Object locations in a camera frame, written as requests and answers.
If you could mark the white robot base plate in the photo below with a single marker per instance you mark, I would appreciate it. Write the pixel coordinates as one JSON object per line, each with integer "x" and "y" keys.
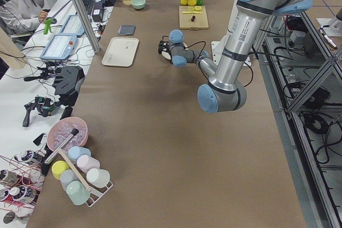
{"x": 217, "y": 49}

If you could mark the whole lemon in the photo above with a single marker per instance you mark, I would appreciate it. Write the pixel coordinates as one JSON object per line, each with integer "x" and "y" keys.
{"x": 183, "y": 2}
{"x": 192, "y": 2}

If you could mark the green handled tool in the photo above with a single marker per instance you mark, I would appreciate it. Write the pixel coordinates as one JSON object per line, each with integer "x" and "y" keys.
{"x": 48, "y": 22}

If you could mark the grey folded cloth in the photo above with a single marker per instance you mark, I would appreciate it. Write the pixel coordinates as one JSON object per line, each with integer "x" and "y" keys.
{"x": 125, "y": 30}

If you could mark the seated person in grey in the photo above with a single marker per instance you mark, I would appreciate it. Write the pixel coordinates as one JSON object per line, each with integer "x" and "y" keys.
{"x": 23, "y": 16}

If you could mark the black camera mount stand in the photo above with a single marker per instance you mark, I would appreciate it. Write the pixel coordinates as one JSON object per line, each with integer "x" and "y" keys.
{"x": 67, "y": 86}

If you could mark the bamboo cutting board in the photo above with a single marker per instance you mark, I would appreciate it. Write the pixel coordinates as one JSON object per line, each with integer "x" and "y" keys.
{"x": 200, "y": 22}

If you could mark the mint green bowl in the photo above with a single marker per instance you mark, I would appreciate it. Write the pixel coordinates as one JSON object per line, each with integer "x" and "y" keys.
{"x": 138, "y": 4}

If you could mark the blue teach pendant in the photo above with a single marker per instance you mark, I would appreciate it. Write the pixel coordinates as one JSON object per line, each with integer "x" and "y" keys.
{"x": 59, "y": 47}
{"x": 73, "y": 25}

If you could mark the pink cup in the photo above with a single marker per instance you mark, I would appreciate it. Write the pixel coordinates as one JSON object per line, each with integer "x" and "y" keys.
{"x": 85, "y": 163}

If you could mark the black keyboard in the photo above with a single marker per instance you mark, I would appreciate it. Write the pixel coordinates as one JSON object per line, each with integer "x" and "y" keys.
{"x": 88, "y": 5}

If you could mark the far blue teach pendant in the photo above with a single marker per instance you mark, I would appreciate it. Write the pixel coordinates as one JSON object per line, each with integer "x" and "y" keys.
{"x": 73, "y": 25}

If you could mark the aluminium camera post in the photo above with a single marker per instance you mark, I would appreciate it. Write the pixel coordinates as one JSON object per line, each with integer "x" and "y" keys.
{"x": 78, "y": 4}

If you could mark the mint cup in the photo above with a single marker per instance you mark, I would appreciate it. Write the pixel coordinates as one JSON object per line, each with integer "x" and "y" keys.
{"x": 77, "y": 192}

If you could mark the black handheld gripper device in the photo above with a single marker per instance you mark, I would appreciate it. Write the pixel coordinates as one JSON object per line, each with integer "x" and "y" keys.
{"x": 44, "y": 105}

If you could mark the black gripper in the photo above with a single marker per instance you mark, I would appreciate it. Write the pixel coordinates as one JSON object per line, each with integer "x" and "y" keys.
{"x": 165, "y": 49}

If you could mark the upper whole lemon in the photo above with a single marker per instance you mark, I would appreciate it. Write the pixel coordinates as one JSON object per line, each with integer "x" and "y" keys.
{"x": 192, "y": 2}

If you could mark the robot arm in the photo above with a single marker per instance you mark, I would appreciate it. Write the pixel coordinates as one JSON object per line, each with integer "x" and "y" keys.
{"x": 223, "y": 92}

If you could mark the upper lemon slice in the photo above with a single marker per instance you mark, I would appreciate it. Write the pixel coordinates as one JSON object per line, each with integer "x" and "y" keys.
{"x": 197, "y": 8}

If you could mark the white cup rack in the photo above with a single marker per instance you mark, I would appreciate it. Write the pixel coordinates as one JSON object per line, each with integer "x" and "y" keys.
{"x": 96, "y": 193}

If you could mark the pink ice bowl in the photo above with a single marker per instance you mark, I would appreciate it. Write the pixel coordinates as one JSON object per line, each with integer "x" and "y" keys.
{"x": 63, "y": 128}

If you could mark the light blue cup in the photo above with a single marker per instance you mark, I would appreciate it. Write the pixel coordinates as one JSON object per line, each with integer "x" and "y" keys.
{"x": 76, "y": 151}

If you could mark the cream rabbit tray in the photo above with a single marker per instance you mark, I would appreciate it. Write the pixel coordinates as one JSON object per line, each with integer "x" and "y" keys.
{"x": 120, "y": 52}

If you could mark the white cup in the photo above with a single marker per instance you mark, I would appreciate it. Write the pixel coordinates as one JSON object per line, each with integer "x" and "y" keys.
{"x": 98, "y": 177}

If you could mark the metal scoop with black tip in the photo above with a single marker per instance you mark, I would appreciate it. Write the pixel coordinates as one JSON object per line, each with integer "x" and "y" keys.
{"x": 52, "y": 155}

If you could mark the lower whole lemon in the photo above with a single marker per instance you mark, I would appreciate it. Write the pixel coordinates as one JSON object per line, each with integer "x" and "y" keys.
{"x": 183, "y": 2}

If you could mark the near blue teach pendant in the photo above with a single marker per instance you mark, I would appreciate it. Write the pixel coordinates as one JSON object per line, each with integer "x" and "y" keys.
{"x": 59, "y": 47}

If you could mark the grey cup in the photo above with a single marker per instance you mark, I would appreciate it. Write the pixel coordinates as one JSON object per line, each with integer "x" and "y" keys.
{"x": 67, "y": 177}

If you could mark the yellow plastic knife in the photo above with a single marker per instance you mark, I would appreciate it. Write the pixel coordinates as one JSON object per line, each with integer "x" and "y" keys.
{"x": 192, "y": 12}

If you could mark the yellow cup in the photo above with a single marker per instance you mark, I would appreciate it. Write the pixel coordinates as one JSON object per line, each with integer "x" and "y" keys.
{"x": 58, "y": 168}

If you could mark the cream round plate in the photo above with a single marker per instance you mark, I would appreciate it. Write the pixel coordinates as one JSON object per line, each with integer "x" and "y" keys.
{"x": 166, "y": 55}

